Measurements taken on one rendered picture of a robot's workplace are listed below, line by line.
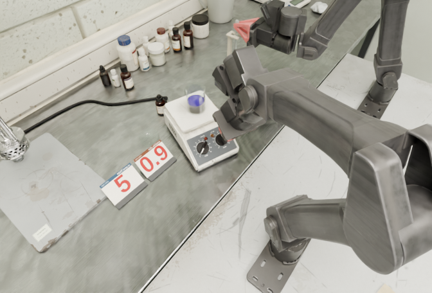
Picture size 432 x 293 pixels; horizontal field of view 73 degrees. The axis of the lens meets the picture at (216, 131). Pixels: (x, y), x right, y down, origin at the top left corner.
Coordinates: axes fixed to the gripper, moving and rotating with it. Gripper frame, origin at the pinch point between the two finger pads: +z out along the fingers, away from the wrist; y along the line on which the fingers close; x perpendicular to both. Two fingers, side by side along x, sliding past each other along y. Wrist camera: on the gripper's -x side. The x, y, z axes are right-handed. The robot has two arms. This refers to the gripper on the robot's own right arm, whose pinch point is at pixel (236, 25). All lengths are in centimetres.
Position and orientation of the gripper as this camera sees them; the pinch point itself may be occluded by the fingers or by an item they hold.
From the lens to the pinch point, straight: 99.8
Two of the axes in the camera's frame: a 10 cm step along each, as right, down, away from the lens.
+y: -6.1, 6.0, -5.2
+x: 0.2, 6.7, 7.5
